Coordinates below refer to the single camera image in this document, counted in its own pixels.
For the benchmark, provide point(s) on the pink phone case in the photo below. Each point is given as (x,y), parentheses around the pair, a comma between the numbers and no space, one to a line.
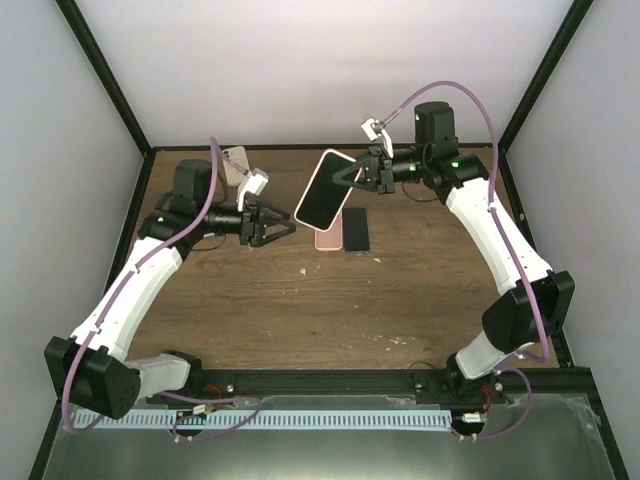
(332,239)

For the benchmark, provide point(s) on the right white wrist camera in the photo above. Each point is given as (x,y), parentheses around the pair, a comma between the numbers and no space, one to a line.
(375,130)

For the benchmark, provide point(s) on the black front rail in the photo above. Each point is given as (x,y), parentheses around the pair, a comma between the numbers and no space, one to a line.
(427,385)

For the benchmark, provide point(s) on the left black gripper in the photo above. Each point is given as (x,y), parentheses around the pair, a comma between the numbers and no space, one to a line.
(259,219)

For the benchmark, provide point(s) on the black frame post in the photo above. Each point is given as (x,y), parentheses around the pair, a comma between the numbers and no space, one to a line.
(565,33)
(91,49)

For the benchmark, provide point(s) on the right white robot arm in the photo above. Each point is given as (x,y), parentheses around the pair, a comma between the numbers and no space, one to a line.
(533,298)

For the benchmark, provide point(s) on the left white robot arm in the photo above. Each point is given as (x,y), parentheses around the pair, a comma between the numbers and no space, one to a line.
(91,368)

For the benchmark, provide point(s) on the beige phone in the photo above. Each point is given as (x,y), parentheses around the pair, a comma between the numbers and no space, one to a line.
(322,198)
(236,165)

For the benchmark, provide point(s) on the light blue slotted strip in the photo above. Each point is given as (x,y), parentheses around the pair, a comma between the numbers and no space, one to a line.
(302,420)

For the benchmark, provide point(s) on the black frame post left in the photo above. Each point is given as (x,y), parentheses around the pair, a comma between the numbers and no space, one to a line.
(91,49)

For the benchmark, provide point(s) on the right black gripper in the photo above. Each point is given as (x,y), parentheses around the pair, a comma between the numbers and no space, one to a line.
(369,184)

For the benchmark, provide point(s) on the black screen phone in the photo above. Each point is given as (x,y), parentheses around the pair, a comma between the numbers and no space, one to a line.
(355,230)

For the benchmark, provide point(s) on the black frame post right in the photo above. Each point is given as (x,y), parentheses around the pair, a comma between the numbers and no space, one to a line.
(565,33)

